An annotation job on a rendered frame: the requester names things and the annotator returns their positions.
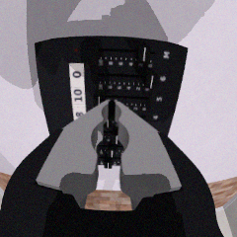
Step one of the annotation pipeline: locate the black lighting desk panel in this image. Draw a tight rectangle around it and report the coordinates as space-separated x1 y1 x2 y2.
35 36 188 169

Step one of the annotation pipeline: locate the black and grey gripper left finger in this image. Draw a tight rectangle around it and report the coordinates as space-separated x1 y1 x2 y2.
0 100 113 237

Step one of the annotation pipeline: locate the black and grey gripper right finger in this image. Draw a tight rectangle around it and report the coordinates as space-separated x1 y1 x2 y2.
112 100 224 237

